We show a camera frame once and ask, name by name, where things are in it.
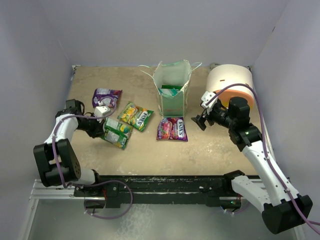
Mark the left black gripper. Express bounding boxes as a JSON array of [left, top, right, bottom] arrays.
[[76, 112, 105, 139]]

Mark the green snack packet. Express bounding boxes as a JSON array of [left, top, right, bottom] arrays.
[[161, 84, 182, 91], [100, 117, 133, 150]]

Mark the white round drawer box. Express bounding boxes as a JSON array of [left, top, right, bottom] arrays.
[[206, 64, 255, 108]]

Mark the purple Fox's candy bag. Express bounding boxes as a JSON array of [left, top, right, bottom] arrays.
[[156, 117, 188, 142]]

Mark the green paper bag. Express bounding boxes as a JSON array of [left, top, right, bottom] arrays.
[[138, 60, 202, 117]]

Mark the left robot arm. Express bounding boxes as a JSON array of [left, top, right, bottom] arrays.
[[33, 99, 110, 196]]

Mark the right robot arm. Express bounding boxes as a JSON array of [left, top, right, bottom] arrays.
[[192, 92, 313, 234]]

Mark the yellow green Fox's candy bag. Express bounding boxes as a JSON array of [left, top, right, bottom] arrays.
[[117, 101, 154, 132]]

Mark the purple snack packet back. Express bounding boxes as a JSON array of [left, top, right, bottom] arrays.
[[92, 88, 123, 108]]

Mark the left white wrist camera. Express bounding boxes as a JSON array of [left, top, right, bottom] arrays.
[[93, 103, 111, 123]]

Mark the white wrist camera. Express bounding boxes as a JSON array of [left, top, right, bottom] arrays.
[[93, 103, 111, 123], [200, 91, 218, 111]]

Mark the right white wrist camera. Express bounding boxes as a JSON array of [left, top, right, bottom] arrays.
[[200, 91, 218, 111]]

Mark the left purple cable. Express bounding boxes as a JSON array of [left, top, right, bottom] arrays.
[[51, 97, 134, 220]]

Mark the purple cable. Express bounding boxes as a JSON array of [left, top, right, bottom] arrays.
[[206, 83, 320, 232], [51, 97, 134, 220]]

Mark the black base frame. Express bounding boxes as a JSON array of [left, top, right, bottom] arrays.
[[74, 170, 244, 208]]

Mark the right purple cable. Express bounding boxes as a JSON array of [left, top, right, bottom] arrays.
[[206, 83, 320, 232]]

